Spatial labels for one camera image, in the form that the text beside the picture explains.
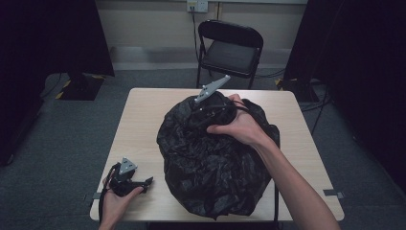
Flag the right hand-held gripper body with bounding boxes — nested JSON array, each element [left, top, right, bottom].
[[187, 74, 239, 129]]

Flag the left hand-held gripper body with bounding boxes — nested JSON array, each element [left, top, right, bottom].
[[109, 156, 142, 196]]

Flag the black plastic garbage bag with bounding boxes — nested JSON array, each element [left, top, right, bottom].
[[155, 90, 282, 221]]

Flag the person's left hand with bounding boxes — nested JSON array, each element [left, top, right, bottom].
[[101, 171, 145, 224]]

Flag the person's right hand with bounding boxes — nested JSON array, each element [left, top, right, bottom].
[[206, 93, 273, 150]]

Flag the black folding chair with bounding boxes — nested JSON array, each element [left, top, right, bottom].
[[195, 18, 264, 91]]

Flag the black stand base with striped tape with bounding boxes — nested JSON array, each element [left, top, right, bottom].
[[275, 77, 321, 104], [55, 72, 107, 102]]

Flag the dark curtain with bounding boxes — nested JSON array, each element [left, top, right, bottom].
[[282, 0, 406, 195], [0, 0, 116, 79]]

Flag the left hand-held gripper cable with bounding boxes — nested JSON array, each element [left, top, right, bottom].
[[98, 164, 117, 225]]

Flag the hand-held gripper cable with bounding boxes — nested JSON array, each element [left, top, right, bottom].
[[273, 183, 281, 223], [98, 164, 117, 225]]

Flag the black cable behind chair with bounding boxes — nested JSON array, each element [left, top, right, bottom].
[[255, 67, 287, 80]]

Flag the black cable from wall socket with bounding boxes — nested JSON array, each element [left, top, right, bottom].
[[190, 7, 201, 62]]

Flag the white wall socket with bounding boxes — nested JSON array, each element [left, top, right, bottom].
[[186, 0, 210, 14]]

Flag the black floor cables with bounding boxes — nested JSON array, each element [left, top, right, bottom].
[[300, 84, 333, 137]]

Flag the right hand-held gripper cable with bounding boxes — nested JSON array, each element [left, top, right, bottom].
[[273, 183, 281, 223]]

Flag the thin black floor cable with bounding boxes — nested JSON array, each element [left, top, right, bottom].
[[39, 72, 64, 100]]

